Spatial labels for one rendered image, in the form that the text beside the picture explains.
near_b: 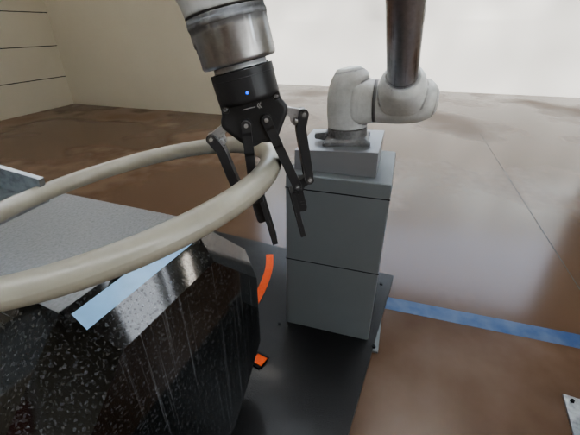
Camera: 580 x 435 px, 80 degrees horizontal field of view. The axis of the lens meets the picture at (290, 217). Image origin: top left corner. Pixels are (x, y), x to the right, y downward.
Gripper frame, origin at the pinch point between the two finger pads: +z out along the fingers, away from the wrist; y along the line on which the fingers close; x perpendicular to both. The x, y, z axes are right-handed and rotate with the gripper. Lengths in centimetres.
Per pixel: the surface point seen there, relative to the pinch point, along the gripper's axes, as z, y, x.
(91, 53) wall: -88, 258, -648
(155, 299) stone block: 17.7, 30.2, -14.9
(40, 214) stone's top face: 2, 61, -42
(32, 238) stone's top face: 3, 57, -30
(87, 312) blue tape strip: 11.6, 38.2, -7.1
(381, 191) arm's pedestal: 33, -35, -68
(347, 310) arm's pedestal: 89, -14, -75
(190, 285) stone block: 20.7, 24.9, -21.3
